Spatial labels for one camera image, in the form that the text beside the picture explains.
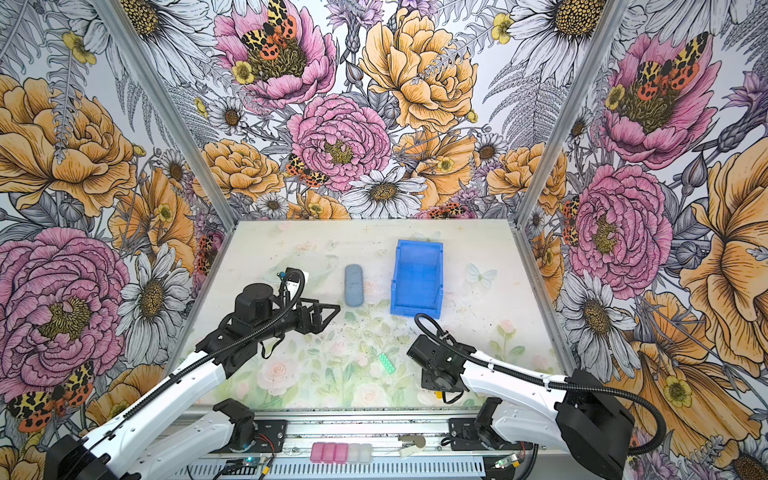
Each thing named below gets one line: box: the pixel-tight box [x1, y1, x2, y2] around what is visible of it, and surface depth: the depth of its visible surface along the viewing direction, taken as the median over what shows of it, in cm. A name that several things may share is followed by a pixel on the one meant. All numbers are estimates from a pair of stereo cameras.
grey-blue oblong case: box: [344, 264, 364, 307], surface depth 102 cm
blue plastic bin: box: [390, 239, 444, 319], surface depth 105 cm
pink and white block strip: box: [310, 442, 373, 464], surface depth 73 cm
